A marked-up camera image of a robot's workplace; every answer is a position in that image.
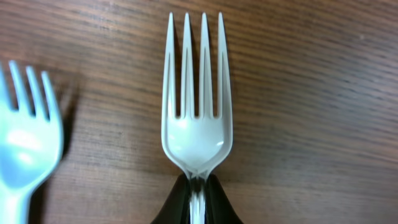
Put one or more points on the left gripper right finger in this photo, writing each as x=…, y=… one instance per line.
x=218, y=208

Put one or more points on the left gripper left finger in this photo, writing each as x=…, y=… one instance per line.
x=175, y=210

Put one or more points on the white fork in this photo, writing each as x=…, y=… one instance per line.
x=195, y=138
x=31, y=142

